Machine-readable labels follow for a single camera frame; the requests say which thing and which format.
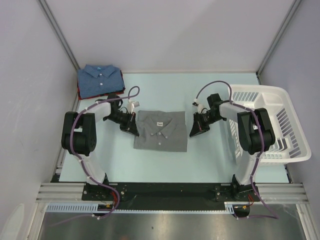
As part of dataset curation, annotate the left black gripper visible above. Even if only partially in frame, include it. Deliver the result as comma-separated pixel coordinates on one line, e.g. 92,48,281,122
104,111,139,137

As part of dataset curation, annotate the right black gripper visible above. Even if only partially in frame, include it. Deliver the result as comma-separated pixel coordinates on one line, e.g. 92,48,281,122
190,111,224,137

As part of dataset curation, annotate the grey long sleeve shirt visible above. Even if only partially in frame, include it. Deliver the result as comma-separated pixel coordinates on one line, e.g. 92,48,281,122
133,110,188,153

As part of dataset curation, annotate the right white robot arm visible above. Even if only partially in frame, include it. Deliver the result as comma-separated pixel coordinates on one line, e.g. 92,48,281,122
189,93,276,201

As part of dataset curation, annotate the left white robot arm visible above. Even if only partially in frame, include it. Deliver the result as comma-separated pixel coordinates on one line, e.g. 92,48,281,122
61,94,140,200

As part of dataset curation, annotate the folded blue checked shirt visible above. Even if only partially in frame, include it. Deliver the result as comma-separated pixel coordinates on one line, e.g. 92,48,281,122
77,64,125,99

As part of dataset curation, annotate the folded red shirt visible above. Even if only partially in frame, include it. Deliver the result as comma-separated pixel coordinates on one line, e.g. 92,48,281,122
77,70,125,99

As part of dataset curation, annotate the white plastic laundry basket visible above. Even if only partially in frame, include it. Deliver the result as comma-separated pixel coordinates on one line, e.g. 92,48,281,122
231,84,312,165

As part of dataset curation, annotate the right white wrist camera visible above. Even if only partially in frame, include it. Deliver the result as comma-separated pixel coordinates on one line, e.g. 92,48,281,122
192,98,205,114

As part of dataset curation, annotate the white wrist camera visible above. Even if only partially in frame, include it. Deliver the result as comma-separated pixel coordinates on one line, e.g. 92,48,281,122
126,100,140,114
192,98,205,114

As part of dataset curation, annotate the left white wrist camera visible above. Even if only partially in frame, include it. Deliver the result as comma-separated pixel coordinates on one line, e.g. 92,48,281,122
126,100,140,114

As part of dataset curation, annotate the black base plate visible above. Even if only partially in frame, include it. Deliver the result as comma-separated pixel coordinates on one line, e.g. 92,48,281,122
81,182,260,212

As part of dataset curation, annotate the white slotted cable duct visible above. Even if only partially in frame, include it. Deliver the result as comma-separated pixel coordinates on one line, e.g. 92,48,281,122
46,203,234,215

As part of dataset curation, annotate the aluminium frame rail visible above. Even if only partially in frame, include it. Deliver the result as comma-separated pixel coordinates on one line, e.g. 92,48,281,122
36,182,309,204

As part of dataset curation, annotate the left aluminium corner post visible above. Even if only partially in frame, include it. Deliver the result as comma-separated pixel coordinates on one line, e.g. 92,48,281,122
36,0,80,71

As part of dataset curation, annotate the aluminium corner post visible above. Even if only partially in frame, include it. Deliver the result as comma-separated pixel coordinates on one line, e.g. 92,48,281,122
255,0,303,79
36,0,80,71

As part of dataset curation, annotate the right aluminium corner post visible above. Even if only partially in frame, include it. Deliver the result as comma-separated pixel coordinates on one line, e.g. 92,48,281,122
255,0,303,79

